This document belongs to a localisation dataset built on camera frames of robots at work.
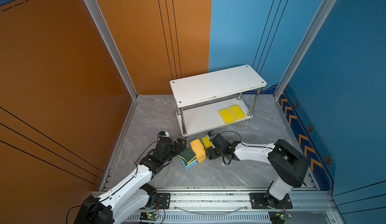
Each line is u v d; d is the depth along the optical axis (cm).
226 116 99
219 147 70
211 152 81
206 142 87
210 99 73
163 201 73
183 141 80
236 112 103
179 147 74
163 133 76
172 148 66
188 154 81
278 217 70
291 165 46
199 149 85
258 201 73
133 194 50
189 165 83
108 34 85
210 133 82
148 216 71
